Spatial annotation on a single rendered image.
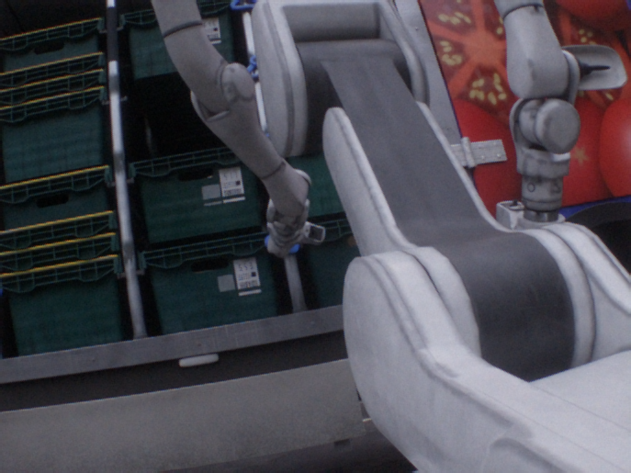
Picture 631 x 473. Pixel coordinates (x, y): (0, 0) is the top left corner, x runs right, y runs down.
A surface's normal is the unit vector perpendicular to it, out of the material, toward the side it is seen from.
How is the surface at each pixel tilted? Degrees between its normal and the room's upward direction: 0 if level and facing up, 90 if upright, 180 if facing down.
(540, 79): 130
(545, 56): 92
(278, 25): 73
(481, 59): 90
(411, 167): 66
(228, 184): 94
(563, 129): 126
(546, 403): 18
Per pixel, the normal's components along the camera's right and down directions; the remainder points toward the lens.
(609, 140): 0.13, -0.24
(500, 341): 0.25, -0.03
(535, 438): -0.11, -0.99
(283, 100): -0.80, 0.22
